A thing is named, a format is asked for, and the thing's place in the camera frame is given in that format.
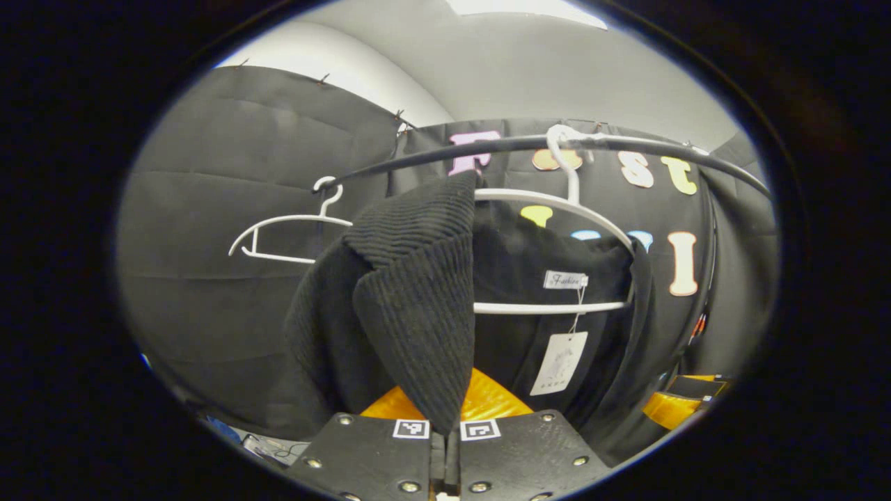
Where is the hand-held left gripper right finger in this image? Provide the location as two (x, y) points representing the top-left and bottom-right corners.
(445, 367), (615, 501)

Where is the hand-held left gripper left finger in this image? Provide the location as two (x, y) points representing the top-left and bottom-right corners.
(285, 383), (446, 501)

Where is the black knit cardigan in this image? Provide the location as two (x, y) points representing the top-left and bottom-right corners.
(268, 170), (697, 468)

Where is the white plastic clothes hanger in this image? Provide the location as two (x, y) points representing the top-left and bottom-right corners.
(228, 176), (354, 265)
(473, 124), (636, 315)

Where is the black metal clothes rack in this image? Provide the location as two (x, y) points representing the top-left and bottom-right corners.
(312, 134), (772, 349)

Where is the blue object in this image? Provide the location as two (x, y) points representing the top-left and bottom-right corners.
(205, 416), (244, 446)

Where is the black backdrop cloth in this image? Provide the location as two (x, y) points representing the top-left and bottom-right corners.
(118, 64), (779, 446)

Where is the black cable tangle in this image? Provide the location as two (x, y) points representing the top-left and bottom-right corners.
(244, 435), (307, 465)

